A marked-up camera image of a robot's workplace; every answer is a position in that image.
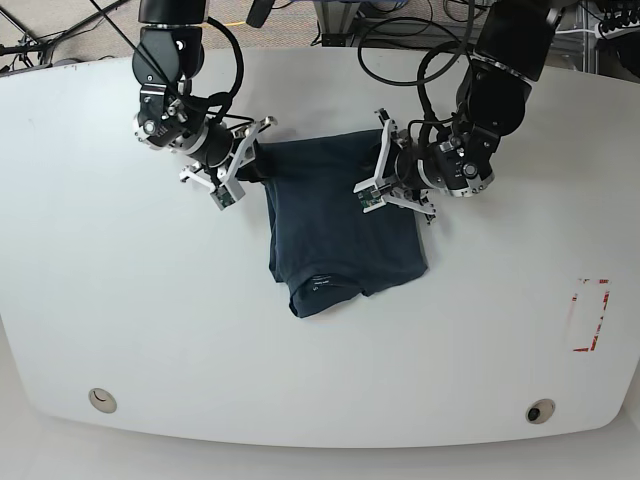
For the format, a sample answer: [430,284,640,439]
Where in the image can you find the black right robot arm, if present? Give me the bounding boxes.
[132,1,277,210]

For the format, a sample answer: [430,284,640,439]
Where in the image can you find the table cable grommet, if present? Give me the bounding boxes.
[88,388,117,414]
[525,399,556,425]

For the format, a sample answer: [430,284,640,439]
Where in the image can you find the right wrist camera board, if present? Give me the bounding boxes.
[210,180,245,211]

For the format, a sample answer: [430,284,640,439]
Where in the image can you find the left table cable grommet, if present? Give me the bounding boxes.
[88,388,117,414]

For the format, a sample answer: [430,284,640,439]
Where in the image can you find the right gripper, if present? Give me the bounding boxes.
[134,84,277,195]

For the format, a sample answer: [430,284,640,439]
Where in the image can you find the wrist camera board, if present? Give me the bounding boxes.
[355,186,386,214]
[210,180,245,211]

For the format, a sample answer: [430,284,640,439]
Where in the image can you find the black microphone object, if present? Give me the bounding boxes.
[246,0,275,29]

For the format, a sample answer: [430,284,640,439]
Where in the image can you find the dark blue T-shirt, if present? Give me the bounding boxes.
[258,130,428,318]

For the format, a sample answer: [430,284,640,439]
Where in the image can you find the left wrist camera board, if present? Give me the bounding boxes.
[355,186,386,214]

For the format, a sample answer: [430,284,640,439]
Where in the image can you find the right table cable grommet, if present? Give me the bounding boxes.
[525,399,556,425]

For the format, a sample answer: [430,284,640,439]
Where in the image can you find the red tape rectangle marking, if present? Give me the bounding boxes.
[566,278,612,353]

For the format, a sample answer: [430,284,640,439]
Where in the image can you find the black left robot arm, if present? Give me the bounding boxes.
[353,1,564,219]

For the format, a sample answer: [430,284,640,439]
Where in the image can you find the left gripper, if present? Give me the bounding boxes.
[353,108,496,221]

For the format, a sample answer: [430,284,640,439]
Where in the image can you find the white power strip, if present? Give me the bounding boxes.
[595,9,639,40]

